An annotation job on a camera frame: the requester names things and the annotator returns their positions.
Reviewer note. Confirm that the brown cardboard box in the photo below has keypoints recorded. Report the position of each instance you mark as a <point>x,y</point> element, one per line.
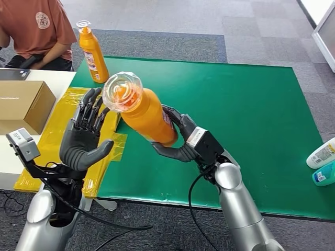
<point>23,104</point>

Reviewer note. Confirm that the yellow plastic bag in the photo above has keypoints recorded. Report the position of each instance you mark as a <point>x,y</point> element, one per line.
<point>52,138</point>

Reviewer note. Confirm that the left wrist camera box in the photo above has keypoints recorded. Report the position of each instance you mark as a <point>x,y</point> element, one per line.
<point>23,145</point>

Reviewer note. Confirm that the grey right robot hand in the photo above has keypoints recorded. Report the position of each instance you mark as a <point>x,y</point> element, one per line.
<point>187,126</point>

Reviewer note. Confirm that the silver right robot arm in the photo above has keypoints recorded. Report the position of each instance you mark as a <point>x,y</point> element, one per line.
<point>238,208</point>

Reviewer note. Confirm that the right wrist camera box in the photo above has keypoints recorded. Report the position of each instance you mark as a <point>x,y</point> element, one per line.
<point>206,143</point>

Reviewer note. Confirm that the green table mat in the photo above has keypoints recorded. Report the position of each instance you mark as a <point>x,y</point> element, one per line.
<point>235,111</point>

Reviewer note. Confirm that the dark laptop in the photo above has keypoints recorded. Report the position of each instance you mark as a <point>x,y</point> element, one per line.
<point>13,74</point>

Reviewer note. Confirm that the teal plastic bottle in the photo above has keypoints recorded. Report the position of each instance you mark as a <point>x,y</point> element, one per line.
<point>326,175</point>

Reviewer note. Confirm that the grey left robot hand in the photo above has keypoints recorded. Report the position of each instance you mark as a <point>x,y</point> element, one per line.
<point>79,145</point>

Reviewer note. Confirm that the white framed board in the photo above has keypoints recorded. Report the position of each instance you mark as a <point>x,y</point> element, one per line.
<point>326,38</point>

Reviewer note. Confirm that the white plastic bottle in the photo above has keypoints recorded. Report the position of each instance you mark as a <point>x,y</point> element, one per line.
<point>321,154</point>

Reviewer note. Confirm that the white table foot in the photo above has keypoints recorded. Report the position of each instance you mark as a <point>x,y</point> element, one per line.
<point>107,205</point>
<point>88,204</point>

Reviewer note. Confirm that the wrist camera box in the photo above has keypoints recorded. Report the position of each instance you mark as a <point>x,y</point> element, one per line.
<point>23,145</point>
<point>206,143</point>

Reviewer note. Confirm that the orange bottle with clear cap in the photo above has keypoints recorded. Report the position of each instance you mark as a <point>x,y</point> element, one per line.
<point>146,117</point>
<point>94,55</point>

